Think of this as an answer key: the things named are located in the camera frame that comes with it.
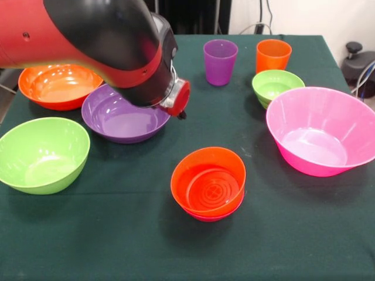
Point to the grey office chair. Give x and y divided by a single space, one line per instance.
7 79

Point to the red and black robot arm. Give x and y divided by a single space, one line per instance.
102 41

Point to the large green plastic bowl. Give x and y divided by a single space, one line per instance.
44 158

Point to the large pink plastic bowl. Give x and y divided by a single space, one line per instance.
316 131

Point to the orange plastic cup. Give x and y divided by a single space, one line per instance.
272 58

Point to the purple plastic cup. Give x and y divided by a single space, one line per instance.
219 67

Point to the purple plastic bowl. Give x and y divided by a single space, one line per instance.
117 123

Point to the dark green tablecloth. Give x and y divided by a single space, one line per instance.
234 248

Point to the black power adapter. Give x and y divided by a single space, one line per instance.
259 28

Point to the small red plastic bowl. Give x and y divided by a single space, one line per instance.
211 219

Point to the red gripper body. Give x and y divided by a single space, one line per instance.
181 98

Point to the small green plastic bowl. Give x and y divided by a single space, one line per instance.
275 85

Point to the large orange plastic bowl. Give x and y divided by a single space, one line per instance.
58 90

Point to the small orange plastic bowl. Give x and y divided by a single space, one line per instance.
181 175

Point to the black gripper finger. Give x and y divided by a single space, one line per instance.
182 115

